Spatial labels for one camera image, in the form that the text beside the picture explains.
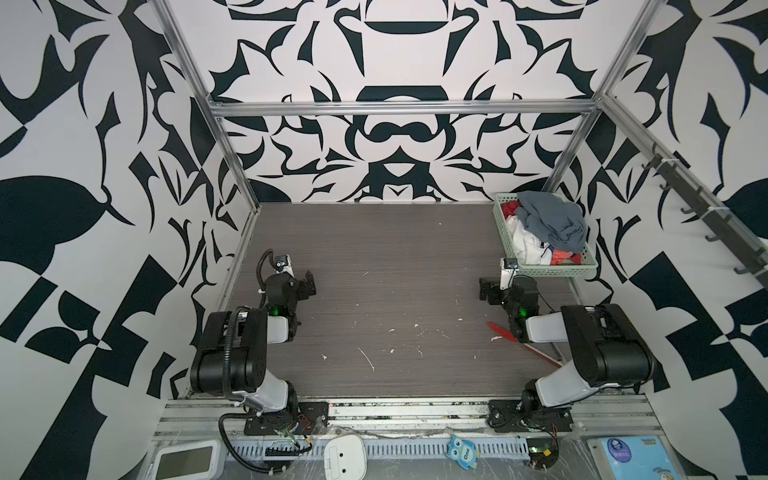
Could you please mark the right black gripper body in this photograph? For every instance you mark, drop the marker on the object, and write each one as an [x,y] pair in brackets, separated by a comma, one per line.
[499,297]

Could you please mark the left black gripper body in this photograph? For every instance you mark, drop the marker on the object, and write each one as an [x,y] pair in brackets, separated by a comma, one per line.
[298,291]

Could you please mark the grey blue t shirt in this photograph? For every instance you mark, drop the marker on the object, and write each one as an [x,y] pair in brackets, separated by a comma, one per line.
[552,220]

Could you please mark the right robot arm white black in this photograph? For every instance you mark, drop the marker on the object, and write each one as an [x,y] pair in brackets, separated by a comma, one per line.
[607,352]

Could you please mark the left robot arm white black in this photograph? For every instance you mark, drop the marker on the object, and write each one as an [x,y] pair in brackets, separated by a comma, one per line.
[231,359]

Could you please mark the white t shirt in basket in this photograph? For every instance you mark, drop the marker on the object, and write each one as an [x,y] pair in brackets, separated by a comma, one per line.
[527,248]

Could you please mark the red t shirt in basket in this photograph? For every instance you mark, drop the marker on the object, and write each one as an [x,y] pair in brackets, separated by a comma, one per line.
[559,257]

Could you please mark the red pen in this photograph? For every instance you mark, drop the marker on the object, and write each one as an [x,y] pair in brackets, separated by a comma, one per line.
[503,333]

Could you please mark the green plastic basket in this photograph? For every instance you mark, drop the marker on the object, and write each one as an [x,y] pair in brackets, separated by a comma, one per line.
[586,268]

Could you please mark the blue owl toy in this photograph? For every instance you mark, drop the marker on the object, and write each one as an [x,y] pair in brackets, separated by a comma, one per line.
[463,452]

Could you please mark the white box device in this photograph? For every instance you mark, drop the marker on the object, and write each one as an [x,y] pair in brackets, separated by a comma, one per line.
[345,458]

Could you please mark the white tablet screen device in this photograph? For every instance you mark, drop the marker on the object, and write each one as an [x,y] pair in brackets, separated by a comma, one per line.
[200,460]

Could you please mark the blue labelled box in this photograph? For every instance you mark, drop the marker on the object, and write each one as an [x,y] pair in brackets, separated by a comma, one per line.
[633,458]

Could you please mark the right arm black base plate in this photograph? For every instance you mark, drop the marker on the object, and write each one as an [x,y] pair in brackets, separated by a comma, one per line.
[509,416]

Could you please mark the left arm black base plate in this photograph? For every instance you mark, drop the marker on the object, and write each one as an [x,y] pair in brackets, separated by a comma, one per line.
[301,418]

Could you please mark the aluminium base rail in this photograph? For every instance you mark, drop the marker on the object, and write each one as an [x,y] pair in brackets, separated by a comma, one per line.
[196,419]

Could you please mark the horizontal aluminium frame bar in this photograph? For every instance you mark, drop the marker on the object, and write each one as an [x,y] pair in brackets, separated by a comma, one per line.
[400,107]

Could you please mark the black wall hook rack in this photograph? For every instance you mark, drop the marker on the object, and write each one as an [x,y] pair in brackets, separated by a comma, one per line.
[701,204]

